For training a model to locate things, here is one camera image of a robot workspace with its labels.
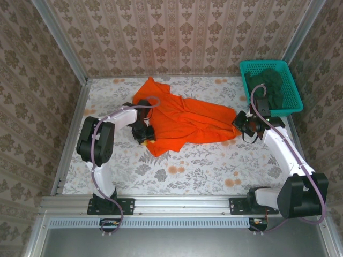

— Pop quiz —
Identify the teal plastic basket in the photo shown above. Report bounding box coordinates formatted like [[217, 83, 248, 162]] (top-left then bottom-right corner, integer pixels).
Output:
[[239, 59, 304, 118]]

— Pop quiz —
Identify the orange t-shirt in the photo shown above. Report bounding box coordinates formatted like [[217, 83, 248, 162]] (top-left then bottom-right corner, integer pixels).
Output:
[[132, 77, 243, 158]]

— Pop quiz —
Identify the dark green t-shirt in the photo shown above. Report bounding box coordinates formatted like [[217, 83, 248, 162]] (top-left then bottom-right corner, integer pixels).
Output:
[[245, 68, 285, 110]]

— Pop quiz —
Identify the floral patterned table cover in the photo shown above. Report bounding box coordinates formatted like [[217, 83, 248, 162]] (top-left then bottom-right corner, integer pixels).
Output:
[[62, 76, 311, 195]]

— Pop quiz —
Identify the black connector socket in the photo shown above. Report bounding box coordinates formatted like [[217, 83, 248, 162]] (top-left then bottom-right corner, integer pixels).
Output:
[[99, 218, 122, 232], [248, 217, 269, 231]]

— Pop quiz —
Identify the grey metal sheet panel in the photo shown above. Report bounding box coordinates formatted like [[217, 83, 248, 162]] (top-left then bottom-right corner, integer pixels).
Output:
[[40, 216, 330, 257]]

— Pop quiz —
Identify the thin black wire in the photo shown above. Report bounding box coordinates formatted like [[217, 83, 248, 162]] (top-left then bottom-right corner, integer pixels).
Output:
[[242, 128, 262, 145]]

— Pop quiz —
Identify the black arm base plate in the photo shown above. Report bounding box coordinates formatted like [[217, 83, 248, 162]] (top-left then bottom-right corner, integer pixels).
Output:
[[87, 197, 135, 216], [229, 197, 279, 216]]

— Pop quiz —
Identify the wide aluminium base rail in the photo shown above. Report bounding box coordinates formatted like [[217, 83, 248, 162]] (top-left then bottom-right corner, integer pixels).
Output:
[[40, 195, 329, 215]]

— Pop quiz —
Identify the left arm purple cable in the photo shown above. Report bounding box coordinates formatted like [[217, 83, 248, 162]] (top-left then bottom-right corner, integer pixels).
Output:
[[90, 96, 161, 238]]

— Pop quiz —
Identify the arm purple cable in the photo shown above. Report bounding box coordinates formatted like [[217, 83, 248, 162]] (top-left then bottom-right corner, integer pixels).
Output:
[[90, 96, 161, 238], [249, 84, 327, 236]]

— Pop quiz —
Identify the aluminium frame post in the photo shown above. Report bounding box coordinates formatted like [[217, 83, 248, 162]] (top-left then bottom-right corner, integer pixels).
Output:
[[274, 0, 327, 81], [32, 0, 89, 84]]

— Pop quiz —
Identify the slotted grey cable duct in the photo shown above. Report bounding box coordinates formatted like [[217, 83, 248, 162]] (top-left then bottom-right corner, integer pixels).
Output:
[[49, 217, 251, 229]]

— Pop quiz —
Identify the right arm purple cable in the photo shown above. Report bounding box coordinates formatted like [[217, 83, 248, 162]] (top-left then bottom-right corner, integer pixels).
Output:
[[249, 84, 327, 236]]

